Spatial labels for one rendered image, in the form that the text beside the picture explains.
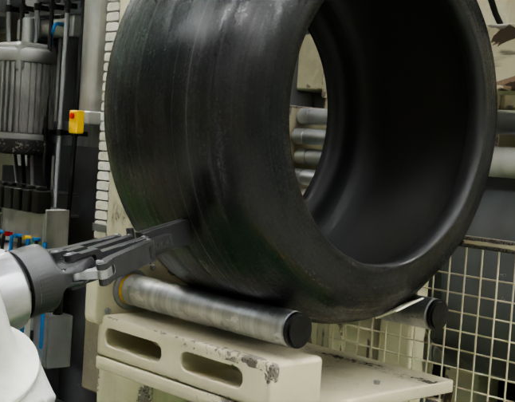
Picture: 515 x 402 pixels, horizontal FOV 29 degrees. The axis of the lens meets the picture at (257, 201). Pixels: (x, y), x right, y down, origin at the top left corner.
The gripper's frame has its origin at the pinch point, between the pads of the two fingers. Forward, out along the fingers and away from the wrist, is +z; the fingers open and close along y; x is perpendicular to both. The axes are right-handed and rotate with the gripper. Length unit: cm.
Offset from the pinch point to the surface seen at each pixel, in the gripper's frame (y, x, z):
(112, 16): 41, -26, 26
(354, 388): -7.1, 26.0, 22.5
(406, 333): 21, 39, 69
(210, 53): -6.6, -20.9, 5.0
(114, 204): 36.3, 3.2, 18.3
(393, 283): -11.5, 12.2, 27.3
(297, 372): -10.9, 18.0, 8.8
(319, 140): 30, 1, 60
